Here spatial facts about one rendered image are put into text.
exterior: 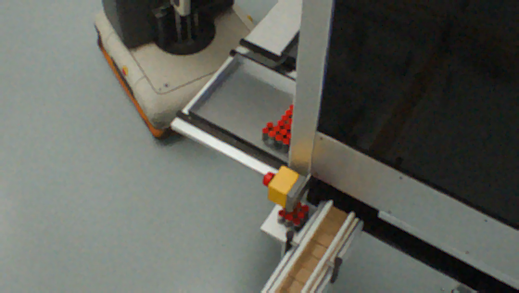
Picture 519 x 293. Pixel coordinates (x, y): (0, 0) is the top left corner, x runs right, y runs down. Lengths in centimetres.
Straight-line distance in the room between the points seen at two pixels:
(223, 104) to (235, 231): 88
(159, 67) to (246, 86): 93
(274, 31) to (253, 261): 97
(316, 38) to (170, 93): 156
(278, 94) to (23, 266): 132
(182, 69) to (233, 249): 79
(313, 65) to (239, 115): 63
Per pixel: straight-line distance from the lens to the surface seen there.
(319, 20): 138
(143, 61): 304
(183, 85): 293
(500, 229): 161
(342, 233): 177
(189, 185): 297
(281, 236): 185
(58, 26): 366
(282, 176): 177
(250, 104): 209
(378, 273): 204
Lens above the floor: 252
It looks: 55 degrees down
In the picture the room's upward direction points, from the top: 2 degrees clockwise
